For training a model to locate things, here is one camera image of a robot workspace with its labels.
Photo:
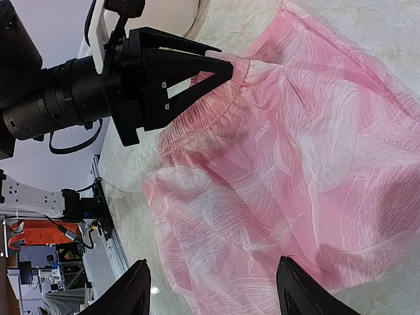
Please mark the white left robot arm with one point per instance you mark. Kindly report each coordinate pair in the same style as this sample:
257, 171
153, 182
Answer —
37, 101

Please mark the pink patterned shorts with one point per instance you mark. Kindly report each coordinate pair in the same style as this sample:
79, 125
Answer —
311, 150

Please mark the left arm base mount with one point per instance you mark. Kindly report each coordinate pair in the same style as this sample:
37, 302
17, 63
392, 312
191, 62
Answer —
78, 205

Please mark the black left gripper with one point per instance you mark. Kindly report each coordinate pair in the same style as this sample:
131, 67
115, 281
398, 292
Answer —
134, 106

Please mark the orange bag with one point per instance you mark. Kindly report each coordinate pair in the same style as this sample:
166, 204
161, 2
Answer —
31, 232

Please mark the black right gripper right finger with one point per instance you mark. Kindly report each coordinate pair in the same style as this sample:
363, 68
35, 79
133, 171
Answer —
300, 294

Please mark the aluminium front rail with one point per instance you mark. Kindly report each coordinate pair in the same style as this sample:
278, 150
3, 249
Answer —
108, 234

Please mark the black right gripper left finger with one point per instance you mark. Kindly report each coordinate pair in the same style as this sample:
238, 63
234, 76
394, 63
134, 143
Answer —
130, 295

